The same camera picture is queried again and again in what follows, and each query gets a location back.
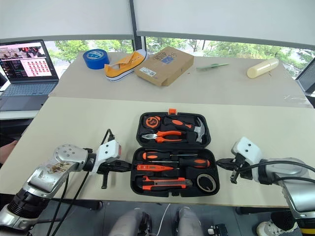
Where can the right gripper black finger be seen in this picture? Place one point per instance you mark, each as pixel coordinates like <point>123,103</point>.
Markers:
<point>230,166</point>
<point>227,161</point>

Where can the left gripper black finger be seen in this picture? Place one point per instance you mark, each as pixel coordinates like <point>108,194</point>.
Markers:
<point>119,170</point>
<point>123,164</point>

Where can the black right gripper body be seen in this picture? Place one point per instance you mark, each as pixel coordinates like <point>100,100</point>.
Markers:
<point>242,172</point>

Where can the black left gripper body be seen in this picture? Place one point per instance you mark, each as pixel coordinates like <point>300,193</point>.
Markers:
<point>105,180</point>

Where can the black plastic tool case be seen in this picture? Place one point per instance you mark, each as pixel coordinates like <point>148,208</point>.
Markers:
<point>134,177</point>

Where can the orange voltage tester pen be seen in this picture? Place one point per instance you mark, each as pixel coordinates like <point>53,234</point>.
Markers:
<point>152,168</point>

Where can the black orange screwdriver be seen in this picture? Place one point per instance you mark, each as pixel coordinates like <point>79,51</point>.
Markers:
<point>153,155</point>
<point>195,163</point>

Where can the black electrical tape roll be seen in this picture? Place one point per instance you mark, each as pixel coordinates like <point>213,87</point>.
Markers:
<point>199,183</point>

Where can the black orange utility knife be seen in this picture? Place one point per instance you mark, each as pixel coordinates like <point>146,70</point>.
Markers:
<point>167,183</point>

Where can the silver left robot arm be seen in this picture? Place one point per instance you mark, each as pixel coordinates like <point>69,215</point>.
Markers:
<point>49,172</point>

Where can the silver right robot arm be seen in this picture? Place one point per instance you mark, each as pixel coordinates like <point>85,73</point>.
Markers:
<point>295,182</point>

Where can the black table leg bar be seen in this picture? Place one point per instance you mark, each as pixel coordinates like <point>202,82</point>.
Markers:
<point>261,210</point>
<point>83,204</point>

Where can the grey rounded shape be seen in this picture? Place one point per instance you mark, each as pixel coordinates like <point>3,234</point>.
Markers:
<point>128,222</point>
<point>189,221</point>

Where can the orange black tape measure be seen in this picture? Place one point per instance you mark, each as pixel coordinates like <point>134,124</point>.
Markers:
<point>152,122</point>

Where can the white sneaker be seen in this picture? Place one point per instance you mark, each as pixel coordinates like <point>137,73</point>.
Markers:
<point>267,228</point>

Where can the black white floor device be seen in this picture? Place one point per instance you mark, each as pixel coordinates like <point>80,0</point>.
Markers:
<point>217,229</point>

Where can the bystander black trouser leg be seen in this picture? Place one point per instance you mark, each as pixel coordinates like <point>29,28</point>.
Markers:
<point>285,221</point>

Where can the yellow canvas sneaker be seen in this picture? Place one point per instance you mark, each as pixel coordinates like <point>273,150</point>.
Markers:
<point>123,68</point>

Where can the cream plastic cylinder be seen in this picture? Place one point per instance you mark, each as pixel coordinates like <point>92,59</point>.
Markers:
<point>262,68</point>

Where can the blue tape roll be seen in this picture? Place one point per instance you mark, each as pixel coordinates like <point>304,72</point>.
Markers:
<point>94,62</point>

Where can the brown cardboard box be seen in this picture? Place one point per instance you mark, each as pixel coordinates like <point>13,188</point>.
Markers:
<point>167,66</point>

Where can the dark monitor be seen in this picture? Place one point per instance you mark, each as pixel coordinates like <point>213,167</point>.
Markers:
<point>307,78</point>

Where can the grey open laptop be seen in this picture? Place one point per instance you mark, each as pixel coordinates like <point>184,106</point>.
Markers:
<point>27,93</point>

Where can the wide white roller blind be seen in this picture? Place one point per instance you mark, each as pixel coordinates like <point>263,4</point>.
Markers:
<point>221,17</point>

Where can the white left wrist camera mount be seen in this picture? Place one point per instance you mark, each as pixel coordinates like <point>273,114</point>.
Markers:
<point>108,150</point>

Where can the dark window frame post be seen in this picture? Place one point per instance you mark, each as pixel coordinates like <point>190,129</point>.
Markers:
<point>138,44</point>

